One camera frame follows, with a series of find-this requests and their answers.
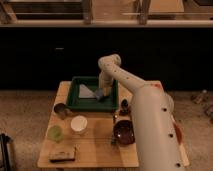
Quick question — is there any blue sponge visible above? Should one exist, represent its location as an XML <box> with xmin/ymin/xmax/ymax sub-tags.
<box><xmin>94</xmin><ymin>89</ymin><xmax>105</xmax><ymax>101</ymax></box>

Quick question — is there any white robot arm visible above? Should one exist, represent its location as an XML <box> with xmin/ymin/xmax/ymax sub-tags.
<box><xmin>98</xmin><ymin>54</ymin><xmax>185</xmax><ymax>171</ymax></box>

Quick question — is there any green plastic tray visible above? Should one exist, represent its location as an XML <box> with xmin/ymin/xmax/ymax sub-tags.
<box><xmin>66</xmin><ymin>76</ymin><xmax>119</xmax><ymax>112</ymax></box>

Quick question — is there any grey triangular cloth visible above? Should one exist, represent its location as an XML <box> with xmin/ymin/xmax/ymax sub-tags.
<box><xmin>79</xmin><ymin>84</ymin><xmax>95</xmax><ymax>99</ymax></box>

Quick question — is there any dark eggplant toy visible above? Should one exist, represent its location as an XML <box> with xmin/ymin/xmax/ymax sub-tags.
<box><xmin>120</xmin><ymin>99</ymin><xmax>130</xmax><ymax>116</ymax></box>

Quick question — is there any white cup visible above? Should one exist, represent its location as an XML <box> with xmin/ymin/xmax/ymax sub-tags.
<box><xmin>70</xmin><ymin>115</ymin><xmax>88</xmax><ymax>134</ymax></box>

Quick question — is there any dark purple bowl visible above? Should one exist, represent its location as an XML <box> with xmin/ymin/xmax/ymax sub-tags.
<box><xmin>113</xmin><ymin>120</ymin><xmax>135</xmax><ymax>145</ymax></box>

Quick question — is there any metal cup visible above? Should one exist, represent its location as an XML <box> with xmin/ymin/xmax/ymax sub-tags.
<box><xmin>53</xmin><ymin>103</ymin><xmax>70</xmax><ymax>120</ymax></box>

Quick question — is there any wooden table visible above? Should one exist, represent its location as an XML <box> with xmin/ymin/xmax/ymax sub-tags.
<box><xmin>37</xmin><ymin>80</ymin><xmax>190</xmax><ymax>169</ymax></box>

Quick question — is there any green cup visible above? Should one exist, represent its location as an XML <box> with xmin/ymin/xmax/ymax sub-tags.
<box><xmin>47</xmin><ymin>125</ymin><xmax>63</xmax><ymax>143</ymax></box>

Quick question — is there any red bowl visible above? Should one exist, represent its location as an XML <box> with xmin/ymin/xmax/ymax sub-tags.
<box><xmin>173</xmin><ymin>123</ymin><xmax>183</xmax><ymax>144</ymax></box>

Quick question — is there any brown bread slice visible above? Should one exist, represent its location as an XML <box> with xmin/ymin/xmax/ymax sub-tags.
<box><xmin>49</xmin><ymin>147</ymin><xmax>76</xmax><ymax>163</ymax></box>

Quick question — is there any black chair part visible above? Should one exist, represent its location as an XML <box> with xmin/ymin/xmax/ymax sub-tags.
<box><xmin>0</xmin><ymin>133</ymin><xmax>12</xmax><ymax>171</ymax></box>

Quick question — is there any wooden shelf rack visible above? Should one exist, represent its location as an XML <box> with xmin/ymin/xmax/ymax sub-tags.
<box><xmin>0</xmin><ymin>0</ymin><xmax>213</xmax><ymax>28</ymax></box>

